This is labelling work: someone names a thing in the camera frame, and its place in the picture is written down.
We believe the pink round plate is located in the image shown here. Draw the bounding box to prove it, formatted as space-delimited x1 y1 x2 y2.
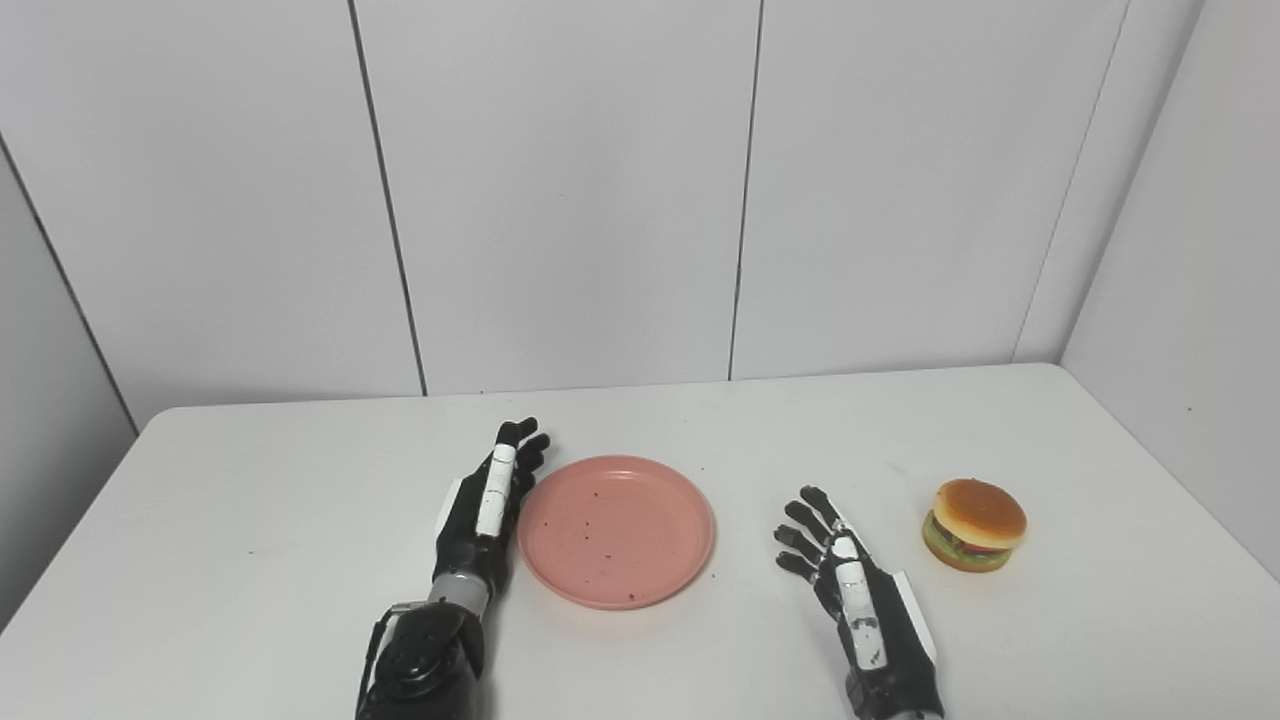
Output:
517 455 717 611

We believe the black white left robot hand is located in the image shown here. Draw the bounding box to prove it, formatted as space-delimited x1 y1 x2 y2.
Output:
431 417 552 599

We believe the toy hamburger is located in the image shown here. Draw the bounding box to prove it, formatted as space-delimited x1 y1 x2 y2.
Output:
921 478 1029 574

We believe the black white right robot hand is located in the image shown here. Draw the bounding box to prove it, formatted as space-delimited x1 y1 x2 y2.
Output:
773 486 947 720

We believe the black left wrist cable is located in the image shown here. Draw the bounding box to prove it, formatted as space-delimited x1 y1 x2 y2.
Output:
356 601 429 716

